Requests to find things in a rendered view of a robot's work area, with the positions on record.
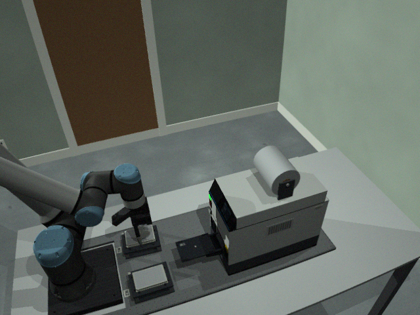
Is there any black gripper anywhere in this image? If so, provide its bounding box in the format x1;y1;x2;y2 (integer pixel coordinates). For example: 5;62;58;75
129;197;152;245

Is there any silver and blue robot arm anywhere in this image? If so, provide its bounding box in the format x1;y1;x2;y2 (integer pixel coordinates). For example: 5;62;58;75
0;143;146;303

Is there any grey cylinder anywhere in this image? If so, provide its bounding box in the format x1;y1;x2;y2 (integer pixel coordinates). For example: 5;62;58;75
253;146;301;195

